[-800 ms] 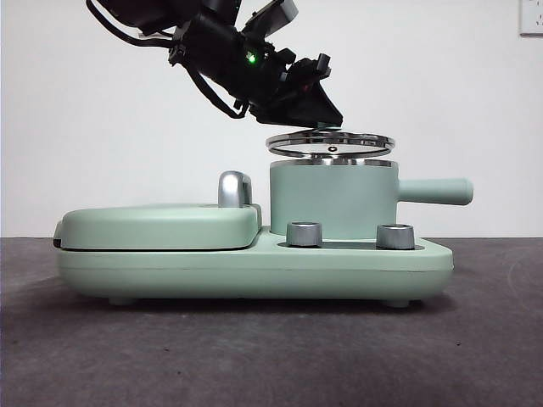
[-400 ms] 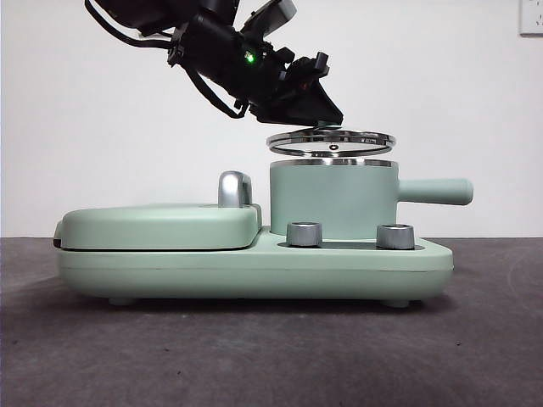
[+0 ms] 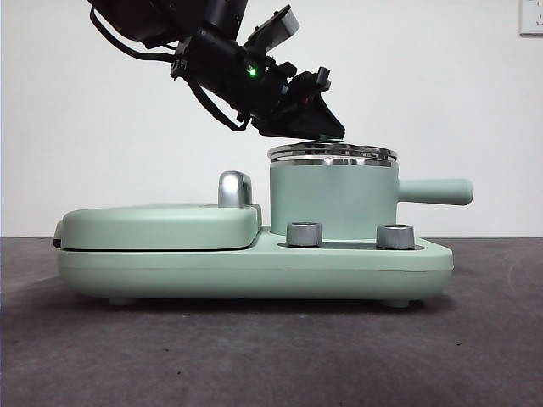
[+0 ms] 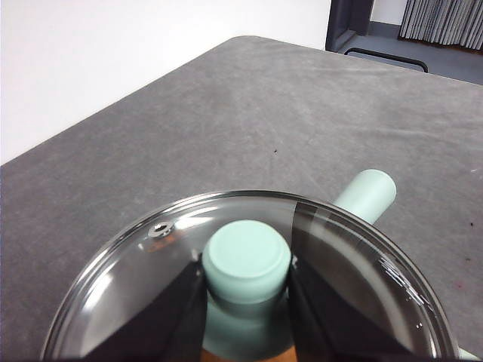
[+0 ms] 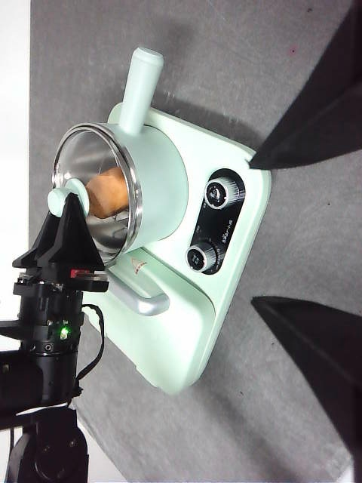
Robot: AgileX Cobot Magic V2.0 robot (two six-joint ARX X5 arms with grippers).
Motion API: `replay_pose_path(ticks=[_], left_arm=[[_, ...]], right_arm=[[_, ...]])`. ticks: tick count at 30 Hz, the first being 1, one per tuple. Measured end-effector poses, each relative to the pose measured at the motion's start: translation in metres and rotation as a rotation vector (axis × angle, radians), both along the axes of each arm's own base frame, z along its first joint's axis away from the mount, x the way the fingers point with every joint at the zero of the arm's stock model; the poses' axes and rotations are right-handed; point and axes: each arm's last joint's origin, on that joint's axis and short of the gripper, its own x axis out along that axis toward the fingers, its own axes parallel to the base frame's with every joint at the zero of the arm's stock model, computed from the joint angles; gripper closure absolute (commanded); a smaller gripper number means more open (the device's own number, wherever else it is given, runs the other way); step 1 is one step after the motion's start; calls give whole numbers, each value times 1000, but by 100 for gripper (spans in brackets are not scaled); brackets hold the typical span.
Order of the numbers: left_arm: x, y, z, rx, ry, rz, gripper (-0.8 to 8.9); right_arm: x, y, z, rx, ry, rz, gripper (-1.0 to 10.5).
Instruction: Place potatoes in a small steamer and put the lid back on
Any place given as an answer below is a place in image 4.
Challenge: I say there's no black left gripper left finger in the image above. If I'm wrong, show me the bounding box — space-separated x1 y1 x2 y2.
83 262 207 362

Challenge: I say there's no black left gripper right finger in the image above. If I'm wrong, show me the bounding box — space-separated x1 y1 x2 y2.
288 263 429 362

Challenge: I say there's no glass lid with green knob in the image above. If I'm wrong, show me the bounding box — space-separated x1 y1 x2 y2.
39 189 460 362

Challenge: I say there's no mint green steamer pot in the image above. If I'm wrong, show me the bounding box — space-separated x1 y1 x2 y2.
331 168 477 362

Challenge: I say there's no grey pleated curtain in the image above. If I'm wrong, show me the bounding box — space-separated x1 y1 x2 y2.
398 0 483 50

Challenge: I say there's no black metal tube rail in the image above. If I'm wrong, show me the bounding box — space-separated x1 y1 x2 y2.
344 47 430 74

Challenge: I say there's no dark grey frame post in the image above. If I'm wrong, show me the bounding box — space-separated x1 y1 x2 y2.
326 0 375 53

